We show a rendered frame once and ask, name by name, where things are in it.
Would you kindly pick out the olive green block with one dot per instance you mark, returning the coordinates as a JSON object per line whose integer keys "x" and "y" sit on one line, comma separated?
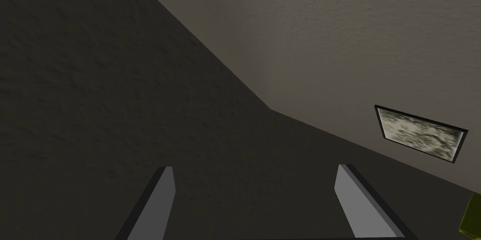
{"x": 472, "y": 217}

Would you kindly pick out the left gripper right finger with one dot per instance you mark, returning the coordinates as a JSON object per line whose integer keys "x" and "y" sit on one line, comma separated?
{"x": 362, "y": 210}

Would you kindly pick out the black framed grey picture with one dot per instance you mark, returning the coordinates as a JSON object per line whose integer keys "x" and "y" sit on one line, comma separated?
{"x": 421, "y": 134}

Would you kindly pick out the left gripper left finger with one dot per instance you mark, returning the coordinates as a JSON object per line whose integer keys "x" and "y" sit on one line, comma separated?
{"x": 154, "y": 210}

